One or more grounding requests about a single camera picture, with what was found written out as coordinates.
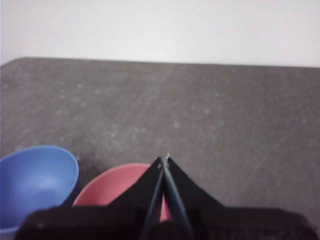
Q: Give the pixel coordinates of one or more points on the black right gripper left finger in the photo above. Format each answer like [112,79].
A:
[142,190]

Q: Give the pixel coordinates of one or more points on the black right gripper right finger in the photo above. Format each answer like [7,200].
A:
[185,192]

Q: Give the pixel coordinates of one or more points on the red ribbed bowl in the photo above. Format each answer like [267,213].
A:
[112,183]

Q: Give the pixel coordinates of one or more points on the blue ribbed bowl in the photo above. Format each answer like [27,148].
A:
[37,175]

